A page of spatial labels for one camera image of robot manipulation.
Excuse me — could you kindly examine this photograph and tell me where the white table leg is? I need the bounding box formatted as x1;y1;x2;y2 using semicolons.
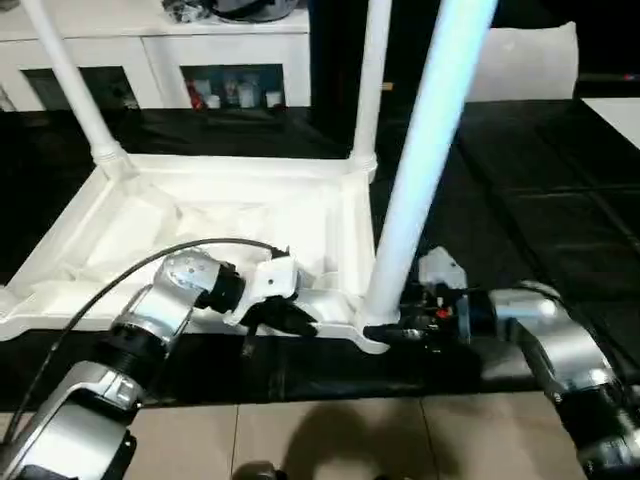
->
22;0;136;179
360;0;501;326
349;0;392;174

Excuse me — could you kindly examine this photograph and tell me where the dark robot left foot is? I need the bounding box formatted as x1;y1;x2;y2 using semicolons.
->
234;459;286;480

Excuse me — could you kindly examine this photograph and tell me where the black cabinet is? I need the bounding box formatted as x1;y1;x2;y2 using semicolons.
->
307;0;441;151

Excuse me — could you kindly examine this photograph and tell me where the white chair back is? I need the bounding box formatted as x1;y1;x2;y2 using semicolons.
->
464;23;581;101

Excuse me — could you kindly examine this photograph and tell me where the white glass-door cabinet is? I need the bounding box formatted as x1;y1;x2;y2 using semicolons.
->
0;0;312;111

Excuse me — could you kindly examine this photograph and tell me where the black tangled bundle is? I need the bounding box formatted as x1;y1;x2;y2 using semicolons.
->
162;0;211;24

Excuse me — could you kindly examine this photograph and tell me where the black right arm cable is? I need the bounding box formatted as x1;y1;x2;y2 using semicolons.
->
439;280;640;401

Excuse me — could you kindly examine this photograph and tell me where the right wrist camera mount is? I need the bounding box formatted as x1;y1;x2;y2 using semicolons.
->
418;246;472;346

